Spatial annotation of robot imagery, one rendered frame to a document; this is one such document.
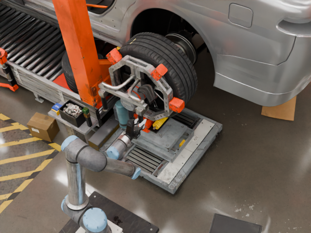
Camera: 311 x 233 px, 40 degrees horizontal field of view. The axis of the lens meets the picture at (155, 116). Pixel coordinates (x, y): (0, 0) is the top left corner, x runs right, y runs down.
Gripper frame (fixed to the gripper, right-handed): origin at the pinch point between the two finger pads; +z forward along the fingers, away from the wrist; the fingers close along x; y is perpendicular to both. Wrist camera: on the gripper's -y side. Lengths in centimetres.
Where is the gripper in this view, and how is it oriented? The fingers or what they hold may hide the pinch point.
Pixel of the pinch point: (142, 118)
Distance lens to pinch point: 307.5
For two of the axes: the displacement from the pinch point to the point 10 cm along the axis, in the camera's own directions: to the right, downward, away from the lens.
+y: 0.7, 6.6, 7.5
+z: 5.7, -6.4, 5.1
